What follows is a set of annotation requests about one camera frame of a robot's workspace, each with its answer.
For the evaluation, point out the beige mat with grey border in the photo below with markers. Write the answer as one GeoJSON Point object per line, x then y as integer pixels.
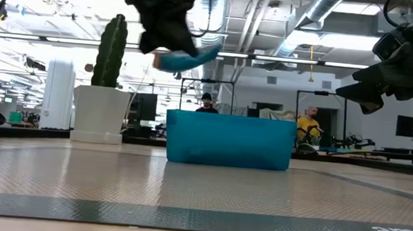
{"type": "Point", "coordinates": [150, 184]}

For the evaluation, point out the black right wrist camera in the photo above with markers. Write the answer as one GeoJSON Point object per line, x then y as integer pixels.
{"type": "Point", "coordinates": [387, 46]}

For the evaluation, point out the green box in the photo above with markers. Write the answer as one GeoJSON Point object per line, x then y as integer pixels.
{"type": "Point", "coordinates": [15, 116]}

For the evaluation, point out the background black robot arm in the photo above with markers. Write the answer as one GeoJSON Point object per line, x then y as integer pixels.
{"type": "Point", "coordinates": [354, 142]}

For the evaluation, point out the person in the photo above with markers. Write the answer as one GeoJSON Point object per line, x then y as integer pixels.
{"type": "Point", "coordinates": [207, 108]}
{"type": "Point", "coordinates": [307, 126]}

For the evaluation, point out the black background table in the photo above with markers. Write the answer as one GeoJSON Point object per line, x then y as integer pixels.
{"type": "Point", "coordinates": [400, 152]}

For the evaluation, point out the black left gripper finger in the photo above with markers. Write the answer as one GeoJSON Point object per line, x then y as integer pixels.
{"type": "Point", "coordinates": [151, 40]}
{"type": "Point", "coordinates": [179, 39]}

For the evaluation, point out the white column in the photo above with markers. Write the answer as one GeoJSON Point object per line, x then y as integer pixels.
{"type": "Point", "coordinates": [58, 94]}

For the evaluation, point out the black monitor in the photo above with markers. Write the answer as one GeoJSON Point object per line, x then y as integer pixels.
{"type": "Point", "coordinates": [143, 107]}
{"type": "Point", "coordinates": [408, 126]}

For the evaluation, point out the white hexagonal plant pot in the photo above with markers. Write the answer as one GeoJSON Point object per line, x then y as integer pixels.
{"type": "Point", "coordinates": [99, 115]}

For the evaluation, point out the green cactus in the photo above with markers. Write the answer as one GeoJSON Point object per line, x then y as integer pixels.
{"type": "Point", "coordinates": [110, 50]}

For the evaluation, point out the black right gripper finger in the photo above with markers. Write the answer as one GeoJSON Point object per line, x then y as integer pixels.
{"type": "Point", "coordinates": [370, 96]}
{"type": "Point", "coordinates": [388, 71]}

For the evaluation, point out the blue granola bar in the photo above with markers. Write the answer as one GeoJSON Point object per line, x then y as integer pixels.
{"type": "Point", "coordinates": [181, 62]}

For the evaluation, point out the teal container lid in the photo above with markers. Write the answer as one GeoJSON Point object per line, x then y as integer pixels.
{"type": "Point", "coordinates": [226, 138]}

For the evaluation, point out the silver ceiling duct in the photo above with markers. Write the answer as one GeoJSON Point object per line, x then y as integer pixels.
{"type": "Point", "coordinates": [323, 7]}

